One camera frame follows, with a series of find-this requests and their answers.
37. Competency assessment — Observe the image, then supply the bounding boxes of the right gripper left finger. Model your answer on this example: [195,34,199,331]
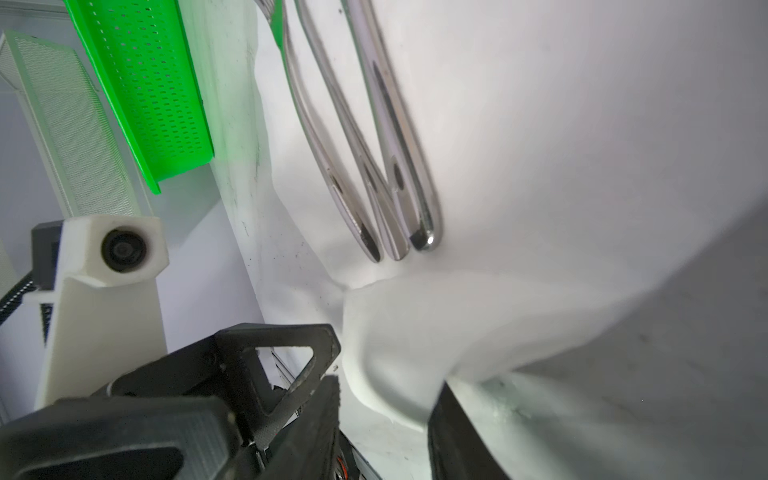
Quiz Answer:
[258,376,340,479]

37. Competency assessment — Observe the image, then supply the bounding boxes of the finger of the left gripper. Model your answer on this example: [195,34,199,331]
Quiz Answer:
[107,323,340,450]
[1,397,240,479]

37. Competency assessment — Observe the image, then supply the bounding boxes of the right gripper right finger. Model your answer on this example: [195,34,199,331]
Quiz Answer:
[427,383,510,480]

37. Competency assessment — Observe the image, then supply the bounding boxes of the silver fork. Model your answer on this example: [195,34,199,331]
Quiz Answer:
[254,0,384,264]

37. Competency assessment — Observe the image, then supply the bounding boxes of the silver knife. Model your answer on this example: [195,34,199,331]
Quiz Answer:
[342,1,443,252]

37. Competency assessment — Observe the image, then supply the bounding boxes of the silver spoon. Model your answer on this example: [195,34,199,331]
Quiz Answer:
[295,0,409,261]

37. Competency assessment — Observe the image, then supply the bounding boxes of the white paper napkin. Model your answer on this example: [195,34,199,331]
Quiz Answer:
[254,1,767,428]

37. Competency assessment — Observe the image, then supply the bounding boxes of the lower white mesh shelf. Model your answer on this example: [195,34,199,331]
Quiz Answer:
[1,30,141,217]

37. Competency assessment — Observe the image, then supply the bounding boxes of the green plastic basket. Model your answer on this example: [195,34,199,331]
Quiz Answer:
[65,0,214,194]

